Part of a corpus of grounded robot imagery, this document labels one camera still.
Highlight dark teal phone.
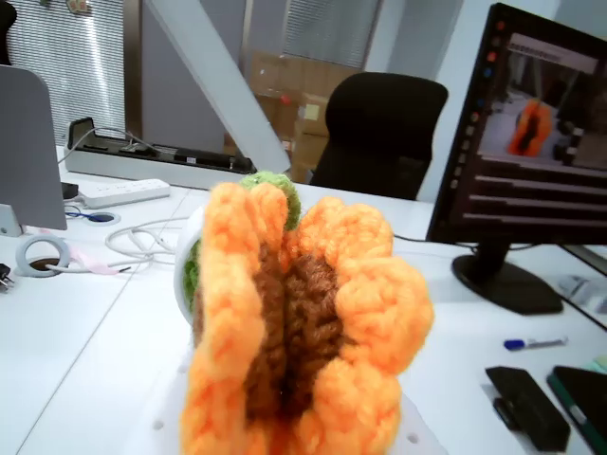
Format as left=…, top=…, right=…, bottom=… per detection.
left=545, top=364, right=607, bottom=455

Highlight black mesh office chair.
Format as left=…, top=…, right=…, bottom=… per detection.
left=308, top=71, right=450, bottom=202

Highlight crochet sunflower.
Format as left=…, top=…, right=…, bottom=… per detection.
left=173, top=170, right=435, bottom=455

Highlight window blinds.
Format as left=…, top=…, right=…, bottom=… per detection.
left=8, top=0, right=127, bottom=144

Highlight black computer monitor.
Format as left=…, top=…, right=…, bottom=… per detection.
left=425, top=2, right=607, bottom=317

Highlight grey computer monitor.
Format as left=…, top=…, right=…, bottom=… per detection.
left=0, top=64, right=69, bottom=239

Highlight black rectangular case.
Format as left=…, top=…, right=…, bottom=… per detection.
left=484, top=365, right=572, bottom=453

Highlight white cable on desk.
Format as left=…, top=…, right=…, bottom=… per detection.
left=103, top=215, right=192, bottom=267

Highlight white power strip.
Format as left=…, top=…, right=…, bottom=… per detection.
left=77, top=177, right=172, bottom=210

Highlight pink ribbon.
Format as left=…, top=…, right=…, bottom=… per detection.
left=69, top=246, right=120, bottom=277

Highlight stacked cardboard boxes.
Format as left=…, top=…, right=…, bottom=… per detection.
left=222, top=48, right=339, bottom=184

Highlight blue marker pen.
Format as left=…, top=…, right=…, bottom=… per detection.
left=503, top=336, right=570, bottom=353

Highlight blue desk cable grommet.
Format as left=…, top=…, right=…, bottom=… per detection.
left=77, top=211, right=122, bottom=226

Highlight white round device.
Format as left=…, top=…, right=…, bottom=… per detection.
left=14, top=234, right=73, bottom=279

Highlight white diagonal beam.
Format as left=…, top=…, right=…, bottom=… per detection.
left=143, top=0, right=292, bottom=175

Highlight white desk cable tray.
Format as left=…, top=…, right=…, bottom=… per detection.
left=63, top=140, right=258, bottom=191

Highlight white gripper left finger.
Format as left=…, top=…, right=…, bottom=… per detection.
left=137, top=363, right=194, bottom=455

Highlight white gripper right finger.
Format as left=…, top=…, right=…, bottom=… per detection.
left=395, top=399, right=448, bottom=455

